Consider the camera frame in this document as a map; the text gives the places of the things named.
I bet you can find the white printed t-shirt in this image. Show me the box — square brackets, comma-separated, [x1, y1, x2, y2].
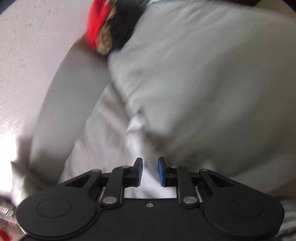
[59, 85, 177, 199]

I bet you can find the grey round sofa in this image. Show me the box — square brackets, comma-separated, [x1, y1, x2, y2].
[10, 0, 296, 209]

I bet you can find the houndstooth trouser leg right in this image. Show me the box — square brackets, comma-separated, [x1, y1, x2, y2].
[277, 199, 296, 241]

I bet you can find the tan folded garment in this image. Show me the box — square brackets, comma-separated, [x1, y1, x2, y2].
[96, 1, 116, 56]

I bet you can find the black folded garment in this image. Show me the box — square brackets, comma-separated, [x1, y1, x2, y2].
[107, 0, 150, 52]

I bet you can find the red folded garment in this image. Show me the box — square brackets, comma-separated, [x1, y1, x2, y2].
[86, 0, 116, 50]

